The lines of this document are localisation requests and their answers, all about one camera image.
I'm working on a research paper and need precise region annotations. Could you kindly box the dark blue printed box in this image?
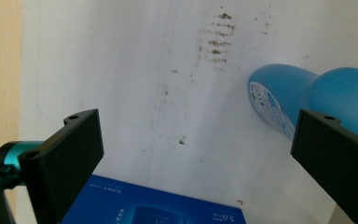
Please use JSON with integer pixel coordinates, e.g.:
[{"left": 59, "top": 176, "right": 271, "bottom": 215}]
[{"left": 61, "top": 174, "right": 247, "bottom": 224}]

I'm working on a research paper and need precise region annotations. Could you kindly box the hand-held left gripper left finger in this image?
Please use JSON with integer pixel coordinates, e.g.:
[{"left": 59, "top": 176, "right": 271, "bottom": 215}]
[{"left": 18, "top": 108, "right": 105, "bottom": 224}]

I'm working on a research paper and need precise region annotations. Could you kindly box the light blue plastic bottle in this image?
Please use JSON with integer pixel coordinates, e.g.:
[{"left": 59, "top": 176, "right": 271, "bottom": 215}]
[{"left": 247, "top": 63, "right": 358, "bottom": 145}]

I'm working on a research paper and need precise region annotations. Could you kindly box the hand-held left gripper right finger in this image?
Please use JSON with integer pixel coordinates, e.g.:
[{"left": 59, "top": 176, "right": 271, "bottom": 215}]
[{"left": 290, "top": 108, "right": 358, "bottom": 224}]

